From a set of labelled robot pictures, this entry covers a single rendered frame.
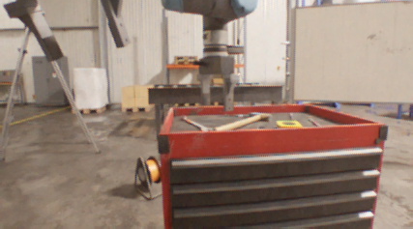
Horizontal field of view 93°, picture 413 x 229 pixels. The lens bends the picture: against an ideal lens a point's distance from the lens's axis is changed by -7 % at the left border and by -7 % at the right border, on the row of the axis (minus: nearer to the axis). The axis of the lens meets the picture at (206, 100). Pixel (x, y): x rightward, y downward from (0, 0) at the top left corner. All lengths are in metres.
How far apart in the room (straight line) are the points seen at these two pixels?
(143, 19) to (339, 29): 7.26
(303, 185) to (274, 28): 8.94
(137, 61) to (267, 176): 8.31
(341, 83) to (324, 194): 2.37
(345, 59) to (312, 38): 0.48
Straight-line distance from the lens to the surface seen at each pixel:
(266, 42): 9.27
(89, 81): 7.00
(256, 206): 0.70
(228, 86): 0.56
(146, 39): 8.80
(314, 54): 3.01
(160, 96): 3.59
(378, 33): 3.22
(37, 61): 9.70
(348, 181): 0.82
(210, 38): 0.61
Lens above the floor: 1.11
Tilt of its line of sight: 7 degrees down
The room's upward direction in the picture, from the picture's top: 1 degrees counter-clockwise
